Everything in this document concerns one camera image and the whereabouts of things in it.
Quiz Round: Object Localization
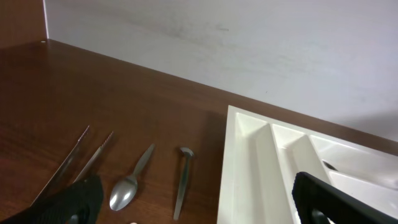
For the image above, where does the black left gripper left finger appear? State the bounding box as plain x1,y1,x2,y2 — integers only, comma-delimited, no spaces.
1,175,104,224

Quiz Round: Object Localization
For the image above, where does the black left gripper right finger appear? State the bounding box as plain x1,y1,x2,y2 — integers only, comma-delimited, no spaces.
292,172,397,224

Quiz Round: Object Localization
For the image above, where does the right steel knife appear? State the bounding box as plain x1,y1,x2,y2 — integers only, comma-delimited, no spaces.
73,131,114,182

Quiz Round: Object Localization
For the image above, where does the small steel spoon left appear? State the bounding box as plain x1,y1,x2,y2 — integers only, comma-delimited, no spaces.
109,144,155,211

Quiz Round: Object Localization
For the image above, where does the white plastic cutlery tray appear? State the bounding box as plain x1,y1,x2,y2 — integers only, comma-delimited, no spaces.
217,106,397,223

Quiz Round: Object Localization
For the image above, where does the small steel measuring spoon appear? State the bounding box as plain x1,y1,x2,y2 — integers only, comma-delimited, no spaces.
173,147,194,220

